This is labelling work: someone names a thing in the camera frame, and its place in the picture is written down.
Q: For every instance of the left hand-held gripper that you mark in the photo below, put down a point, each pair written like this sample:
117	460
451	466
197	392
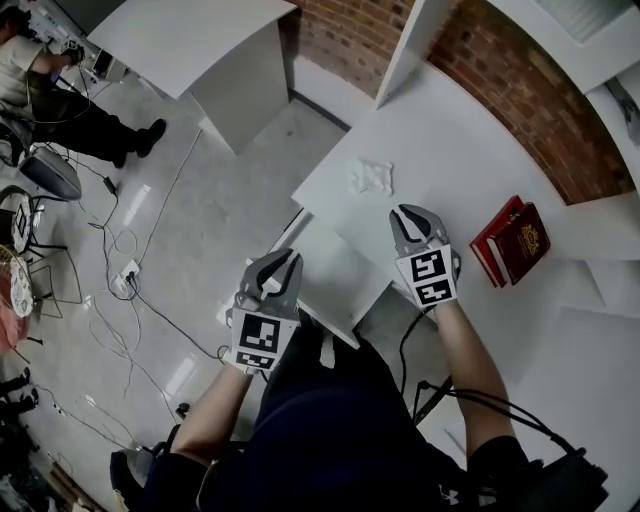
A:
257	332

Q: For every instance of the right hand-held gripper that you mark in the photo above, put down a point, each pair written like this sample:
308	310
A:
430	275

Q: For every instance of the white drawer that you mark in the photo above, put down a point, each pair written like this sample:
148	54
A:
340	280

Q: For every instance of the clear plastic bag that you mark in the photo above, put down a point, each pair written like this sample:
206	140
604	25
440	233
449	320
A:
371	176

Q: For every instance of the person's right forearm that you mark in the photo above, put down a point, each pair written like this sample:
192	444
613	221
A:
475	380

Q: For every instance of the person's left forearm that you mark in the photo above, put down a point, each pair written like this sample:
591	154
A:
215	415

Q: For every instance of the white desk with hutch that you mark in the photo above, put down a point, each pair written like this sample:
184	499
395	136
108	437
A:
450	150

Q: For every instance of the dark red book gold emblem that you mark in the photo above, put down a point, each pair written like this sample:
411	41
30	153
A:
522	245

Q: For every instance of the white power strip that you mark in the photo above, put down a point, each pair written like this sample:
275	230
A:
125	277

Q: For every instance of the person's dark clothing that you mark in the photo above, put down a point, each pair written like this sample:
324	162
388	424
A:
340	440

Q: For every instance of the black power adapter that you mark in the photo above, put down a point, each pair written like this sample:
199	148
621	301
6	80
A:
109	185

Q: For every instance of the black office chair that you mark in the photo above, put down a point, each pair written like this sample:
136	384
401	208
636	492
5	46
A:
142	465

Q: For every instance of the grey shell chair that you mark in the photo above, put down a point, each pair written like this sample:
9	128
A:
52	175

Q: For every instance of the grey cloth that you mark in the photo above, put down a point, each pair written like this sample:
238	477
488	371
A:
626	104

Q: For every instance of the plain white desk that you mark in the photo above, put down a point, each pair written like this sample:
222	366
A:
190	40

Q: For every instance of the pink fabric seat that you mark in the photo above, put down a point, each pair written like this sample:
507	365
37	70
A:
10	325

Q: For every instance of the black waist device box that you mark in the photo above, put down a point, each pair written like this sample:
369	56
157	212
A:
565	482

